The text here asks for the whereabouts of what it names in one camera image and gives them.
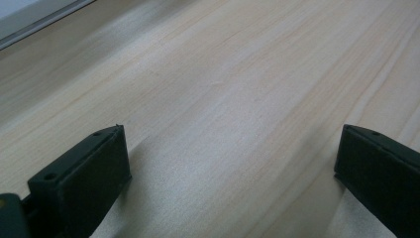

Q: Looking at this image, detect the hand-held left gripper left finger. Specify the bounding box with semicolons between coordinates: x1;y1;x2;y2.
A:
21;124;133;238

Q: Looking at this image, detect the grey metal frame rail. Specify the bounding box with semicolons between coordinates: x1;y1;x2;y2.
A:
0;0;97;52

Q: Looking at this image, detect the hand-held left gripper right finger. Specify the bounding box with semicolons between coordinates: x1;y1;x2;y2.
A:
333;123;420;238

